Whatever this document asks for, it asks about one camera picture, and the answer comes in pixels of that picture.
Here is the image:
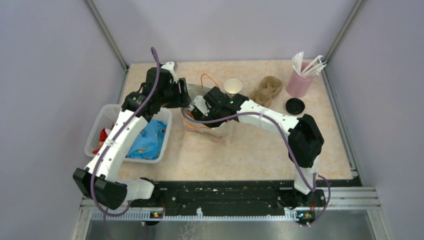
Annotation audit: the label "black lid stack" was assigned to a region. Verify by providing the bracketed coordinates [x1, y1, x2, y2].
[285, 98, 306, 115]

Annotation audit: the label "white plastic basket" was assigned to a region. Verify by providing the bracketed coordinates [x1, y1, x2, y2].
[84, 104, 173, 164]

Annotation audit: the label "stack of paper cups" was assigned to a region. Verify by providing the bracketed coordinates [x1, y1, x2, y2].
[223, 78, 243, 96]

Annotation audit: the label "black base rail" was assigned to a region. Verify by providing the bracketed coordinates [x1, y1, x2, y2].
[109, 179, 360, 220]

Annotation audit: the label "brown pulp cup carrier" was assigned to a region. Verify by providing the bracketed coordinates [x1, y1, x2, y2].
[248, 75, 284, 108]

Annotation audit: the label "blue snack bag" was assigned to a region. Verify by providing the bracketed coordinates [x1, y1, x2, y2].
[126, 119, 168, 161]

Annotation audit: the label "pink straw holder cup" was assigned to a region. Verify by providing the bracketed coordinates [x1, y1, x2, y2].
[286, 67, 316, 98]

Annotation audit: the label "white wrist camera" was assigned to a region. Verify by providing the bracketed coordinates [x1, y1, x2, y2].
[160, 61, 179, 83]
[193, 95, 209, 116]

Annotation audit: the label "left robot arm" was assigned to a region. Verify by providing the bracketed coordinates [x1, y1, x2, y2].
[72, 62, 190, 210]

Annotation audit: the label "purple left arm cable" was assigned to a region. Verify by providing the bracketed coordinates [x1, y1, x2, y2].
[90, 46, 162, 240]

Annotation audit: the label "paper takeout bag orange handles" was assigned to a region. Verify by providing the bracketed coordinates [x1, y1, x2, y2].
[181, 73, 233, 145]

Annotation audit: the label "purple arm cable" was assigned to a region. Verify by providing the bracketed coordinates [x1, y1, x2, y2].
[181, 109, 332, 228]
[90, 46, 162, 240]

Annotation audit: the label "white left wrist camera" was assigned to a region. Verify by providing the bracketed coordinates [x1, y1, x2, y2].
[160, 61, 179, 83]

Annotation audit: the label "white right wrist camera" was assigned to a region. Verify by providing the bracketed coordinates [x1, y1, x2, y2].
[193, 95, 209, 116]

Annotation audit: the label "red snack bag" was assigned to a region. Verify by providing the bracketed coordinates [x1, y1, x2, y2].
[92, 125, 114, 155]

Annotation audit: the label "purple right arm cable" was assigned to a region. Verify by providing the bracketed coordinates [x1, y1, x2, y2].
[181, 109, 332, 228]

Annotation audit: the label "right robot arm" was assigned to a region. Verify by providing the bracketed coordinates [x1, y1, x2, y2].
[191, 86, 325, 206]

